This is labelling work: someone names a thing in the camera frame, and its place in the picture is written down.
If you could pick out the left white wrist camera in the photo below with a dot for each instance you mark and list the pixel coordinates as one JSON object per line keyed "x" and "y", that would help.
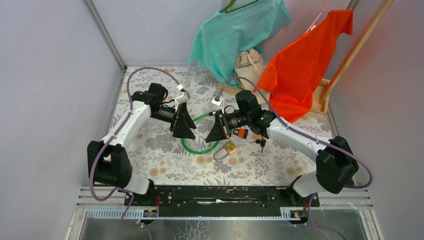
{"x": 184, "y": 97}

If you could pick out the beige cloth bag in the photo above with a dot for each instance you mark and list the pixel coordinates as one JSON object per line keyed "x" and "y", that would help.
{"x": 249, "y": 64}

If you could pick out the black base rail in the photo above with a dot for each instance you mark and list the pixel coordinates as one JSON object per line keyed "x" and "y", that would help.
{"x": 220, "y": 201}

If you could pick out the black head keys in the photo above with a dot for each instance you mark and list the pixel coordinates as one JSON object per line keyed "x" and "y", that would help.
{"x": 261, "y": 142}

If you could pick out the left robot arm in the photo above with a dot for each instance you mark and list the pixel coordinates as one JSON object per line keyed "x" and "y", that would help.
{"x": 108, "y": 161}

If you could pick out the orange t-shirt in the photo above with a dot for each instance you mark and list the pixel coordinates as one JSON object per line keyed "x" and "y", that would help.
{"x": 295, "y": 72}

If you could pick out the brass padlock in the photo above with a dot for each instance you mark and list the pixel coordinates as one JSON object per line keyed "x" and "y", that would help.
{"x": 224, "y": 151}

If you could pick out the wooden clothes rack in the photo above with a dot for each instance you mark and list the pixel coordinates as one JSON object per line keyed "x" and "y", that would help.
{"x": 321, "y": 95}

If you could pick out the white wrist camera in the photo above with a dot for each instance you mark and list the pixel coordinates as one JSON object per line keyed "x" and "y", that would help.
{"x": 184, "y": 97}
{"x": 219, "y": 101}

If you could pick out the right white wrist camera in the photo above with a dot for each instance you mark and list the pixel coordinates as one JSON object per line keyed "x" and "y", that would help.
{"x": 219, "y": 101}

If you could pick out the orange black padlock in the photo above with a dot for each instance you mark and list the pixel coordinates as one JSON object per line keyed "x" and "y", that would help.
{"x": 241, "y": 132}

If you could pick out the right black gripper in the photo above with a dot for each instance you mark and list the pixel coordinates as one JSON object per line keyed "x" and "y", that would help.
{"x": 221, "y": 129}

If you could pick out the teal t-shirt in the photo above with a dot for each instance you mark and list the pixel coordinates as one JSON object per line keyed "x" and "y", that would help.
{"x": 220, "y": 38}

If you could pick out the aluminium frame profile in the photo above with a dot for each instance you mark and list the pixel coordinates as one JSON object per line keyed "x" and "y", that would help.
{"x": 97, "y": 19}

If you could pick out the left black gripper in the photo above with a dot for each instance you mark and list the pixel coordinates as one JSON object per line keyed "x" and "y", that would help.
{"x": 186, "y": 123}

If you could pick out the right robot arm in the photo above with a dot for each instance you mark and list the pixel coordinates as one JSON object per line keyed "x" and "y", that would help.
{"x": 335, "y": 163}

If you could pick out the floral table cloth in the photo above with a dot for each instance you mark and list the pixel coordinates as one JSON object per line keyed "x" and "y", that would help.
{"x": 157, "y": 155}

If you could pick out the green hanger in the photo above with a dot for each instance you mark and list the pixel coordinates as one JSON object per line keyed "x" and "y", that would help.
{"x": 231, "y": 6}

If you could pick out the pink hanger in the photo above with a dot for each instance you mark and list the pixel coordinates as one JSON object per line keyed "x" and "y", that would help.
{"x": 315, "y": 21}

